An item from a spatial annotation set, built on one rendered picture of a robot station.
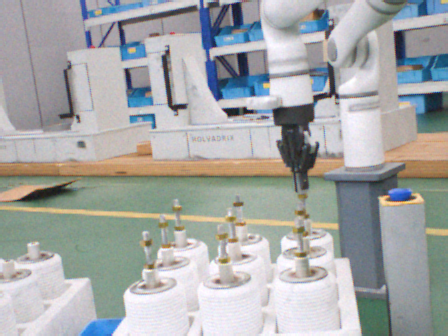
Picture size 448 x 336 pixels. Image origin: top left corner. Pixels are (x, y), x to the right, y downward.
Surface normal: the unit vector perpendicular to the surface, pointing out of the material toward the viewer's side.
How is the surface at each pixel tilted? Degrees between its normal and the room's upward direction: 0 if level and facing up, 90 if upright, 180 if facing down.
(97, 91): 90
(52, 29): 90
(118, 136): 90
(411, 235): 90
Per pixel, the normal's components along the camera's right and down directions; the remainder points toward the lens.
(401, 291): -0.13, 0.20
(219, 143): -0.61, 0.22
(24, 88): 0.78, 0.03
